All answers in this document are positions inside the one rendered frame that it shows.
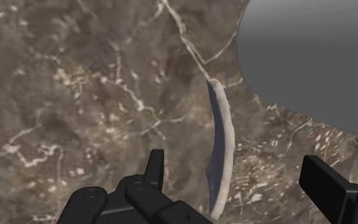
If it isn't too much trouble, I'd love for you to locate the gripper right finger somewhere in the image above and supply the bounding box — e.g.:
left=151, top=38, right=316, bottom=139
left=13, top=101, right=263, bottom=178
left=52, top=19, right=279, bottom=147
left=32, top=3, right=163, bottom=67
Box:
left=298, top=155, right=358, bottom=224

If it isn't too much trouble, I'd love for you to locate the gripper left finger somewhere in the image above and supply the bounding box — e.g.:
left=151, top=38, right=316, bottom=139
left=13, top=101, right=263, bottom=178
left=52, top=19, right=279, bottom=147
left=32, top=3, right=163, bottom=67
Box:
left=56, top=148, right=213, bottom=224

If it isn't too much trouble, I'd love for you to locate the curved grey stone blade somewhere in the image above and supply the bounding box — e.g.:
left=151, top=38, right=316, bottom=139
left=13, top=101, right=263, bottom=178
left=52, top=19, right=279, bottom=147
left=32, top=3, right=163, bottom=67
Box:
left=205, top=78, right=236, bottom=221

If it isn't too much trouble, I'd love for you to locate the grey sink basin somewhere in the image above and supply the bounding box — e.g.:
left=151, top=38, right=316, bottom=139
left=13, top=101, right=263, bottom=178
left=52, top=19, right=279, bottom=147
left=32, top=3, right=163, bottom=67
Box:
left=236, top=0, right=358, bottom=144

